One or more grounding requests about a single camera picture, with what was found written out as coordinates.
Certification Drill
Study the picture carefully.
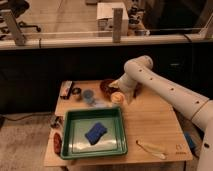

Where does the white cardboard box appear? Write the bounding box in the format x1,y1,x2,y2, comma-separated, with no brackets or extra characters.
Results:
97,2,129,36

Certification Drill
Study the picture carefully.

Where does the small dark gadget on edge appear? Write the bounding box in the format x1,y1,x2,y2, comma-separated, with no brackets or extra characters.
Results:
50,115,62,128

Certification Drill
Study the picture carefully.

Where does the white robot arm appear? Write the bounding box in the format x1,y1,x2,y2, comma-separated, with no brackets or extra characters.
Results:
112,55,213,171

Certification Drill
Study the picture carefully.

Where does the red object at table edge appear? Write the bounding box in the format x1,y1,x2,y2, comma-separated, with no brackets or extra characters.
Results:
53,133,62,154

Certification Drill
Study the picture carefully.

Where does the black office chair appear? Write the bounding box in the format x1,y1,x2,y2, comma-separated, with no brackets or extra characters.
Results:
0,0,41,34

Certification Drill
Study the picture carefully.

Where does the small dark round tin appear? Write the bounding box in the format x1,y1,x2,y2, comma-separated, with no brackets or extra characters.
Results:
72,87,81,100

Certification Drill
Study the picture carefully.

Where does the dark red bowl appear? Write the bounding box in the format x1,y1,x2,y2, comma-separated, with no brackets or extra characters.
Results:
100,79,117,99

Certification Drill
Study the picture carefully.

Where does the yellow red apple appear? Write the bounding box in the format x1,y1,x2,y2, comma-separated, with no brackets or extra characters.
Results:
111,92,125,105

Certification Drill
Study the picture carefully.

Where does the blue sponge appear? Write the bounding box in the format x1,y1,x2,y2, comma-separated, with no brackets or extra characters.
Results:
85,122,107,145

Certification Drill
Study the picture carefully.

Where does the green plastic tray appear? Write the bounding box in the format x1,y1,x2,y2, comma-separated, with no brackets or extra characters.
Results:
60,107,128,160

